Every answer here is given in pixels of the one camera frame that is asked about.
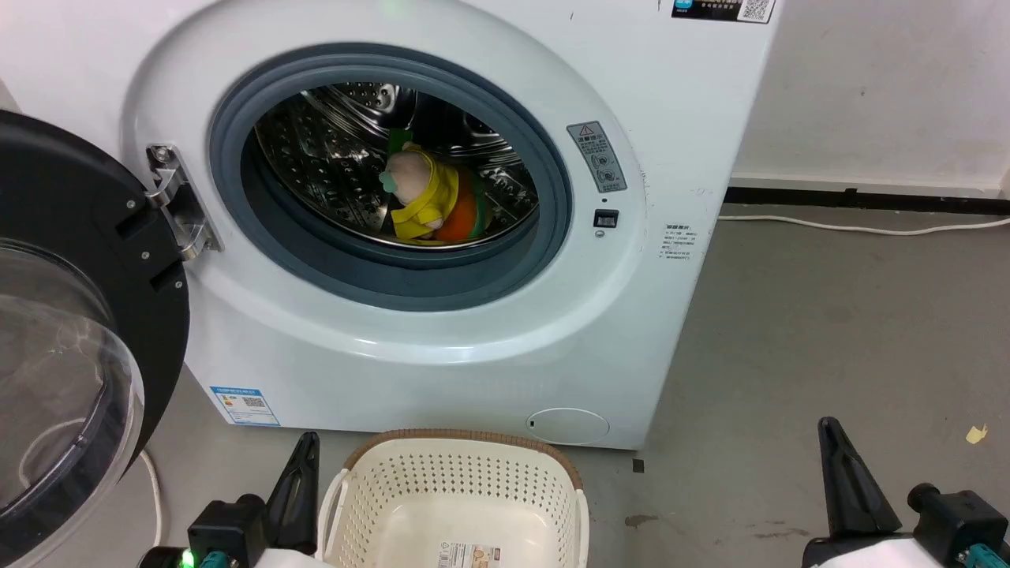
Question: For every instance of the black QR code sticker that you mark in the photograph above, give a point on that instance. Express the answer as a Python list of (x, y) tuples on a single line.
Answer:
[(722, 8)]

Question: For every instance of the small text sticker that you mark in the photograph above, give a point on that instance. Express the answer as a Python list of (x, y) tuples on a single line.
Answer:
[(682, 241)]

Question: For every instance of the plush doll in yellow coat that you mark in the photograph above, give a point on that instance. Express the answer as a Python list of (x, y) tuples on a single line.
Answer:
[(434, 197)]

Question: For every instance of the grey warning sticker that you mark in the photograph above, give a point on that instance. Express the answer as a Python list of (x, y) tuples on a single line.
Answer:
[(597, 156)]

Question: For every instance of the cream perforated laundry basket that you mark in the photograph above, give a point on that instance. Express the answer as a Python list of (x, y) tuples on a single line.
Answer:
[(458, 489)]

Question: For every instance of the orange plush toy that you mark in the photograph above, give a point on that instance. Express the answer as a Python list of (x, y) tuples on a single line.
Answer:
[(462, 218)]

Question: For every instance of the black round washer door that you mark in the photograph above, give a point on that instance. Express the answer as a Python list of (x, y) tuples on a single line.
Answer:
[(63, 189)]

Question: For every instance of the white front-load washing machine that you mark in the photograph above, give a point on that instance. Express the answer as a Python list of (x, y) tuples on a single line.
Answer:
[(473, 379)]

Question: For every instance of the yellow paper scrap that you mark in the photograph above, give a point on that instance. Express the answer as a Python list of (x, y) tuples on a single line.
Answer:
[(977, 434)]

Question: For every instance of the product label in basket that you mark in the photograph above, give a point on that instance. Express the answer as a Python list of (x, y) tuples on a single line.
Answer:
[(469, 555)]

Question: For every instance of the green plush piece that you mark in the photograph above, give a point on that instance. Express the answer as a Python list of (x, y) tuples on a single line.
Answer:
[(398, 140)]

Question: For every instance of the grey rubber door gasket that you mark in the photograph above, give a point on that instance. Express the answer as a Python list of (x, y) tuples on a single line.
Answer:
[(394, 272)]

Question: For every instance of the blue energy label sticker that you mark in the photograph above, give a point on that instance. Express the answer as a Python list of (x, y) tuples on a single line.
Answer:
[(246, 405)]

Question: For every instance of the black baseboard strip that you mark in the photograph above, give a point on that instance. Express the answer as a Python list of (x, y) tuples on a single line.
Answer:
[(868, 200)]

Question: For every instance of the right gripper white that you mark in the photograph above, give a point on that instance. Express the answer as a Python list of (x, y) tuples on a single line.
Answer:
[(860, 554)]

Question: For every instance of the round filter cover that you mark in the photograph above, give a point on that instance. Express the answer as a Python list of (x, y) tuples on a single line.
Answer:
[(568, 426)]

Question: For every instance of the chrome door hinge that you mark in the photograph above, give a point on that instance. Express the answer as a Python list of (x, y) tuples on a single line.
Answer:
[(183, 211)]

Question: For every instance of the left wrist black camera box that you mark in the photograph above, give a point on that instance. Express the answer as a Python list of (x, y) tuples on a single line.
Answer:
[(225, 525)]

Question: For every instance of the black door latch socket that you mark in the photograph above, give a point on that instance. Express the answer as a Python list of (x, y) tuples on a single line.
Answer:
[(606, 218)]

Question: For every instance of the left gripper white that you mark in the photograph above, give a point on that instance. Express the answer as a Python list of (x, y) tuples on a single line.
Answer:
[(292, 560)]

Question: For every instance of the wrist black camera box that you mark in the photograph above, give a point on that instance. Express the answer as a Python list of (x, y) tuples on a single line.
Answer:
[(225, 525), (966, 521)]

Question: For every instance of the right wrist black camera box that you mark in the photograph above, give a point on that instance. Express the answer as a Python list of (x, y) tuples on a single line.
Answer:
[(966, 521)]

